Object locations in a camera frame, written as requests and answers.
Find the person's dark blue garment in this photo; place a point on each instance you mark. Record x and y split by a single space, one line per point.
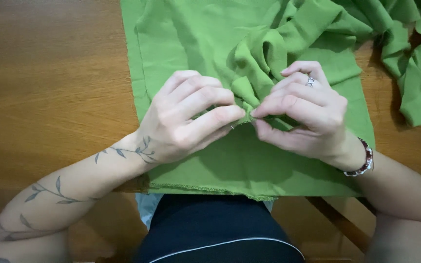
214 233

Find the light blue cloth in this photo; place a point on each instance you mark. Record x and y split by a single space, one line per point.
148 210

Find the person's left hand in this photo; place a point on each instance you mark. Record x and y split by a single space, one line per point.
170 124

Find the wooden table crossbar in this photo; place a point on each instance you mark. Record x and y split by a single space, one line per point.
338 222

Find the person's right hand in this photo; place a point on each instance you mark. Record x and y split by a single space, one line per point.
316 124

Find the green fabric piece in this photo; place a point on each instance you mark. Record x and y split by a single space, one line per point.
261 91

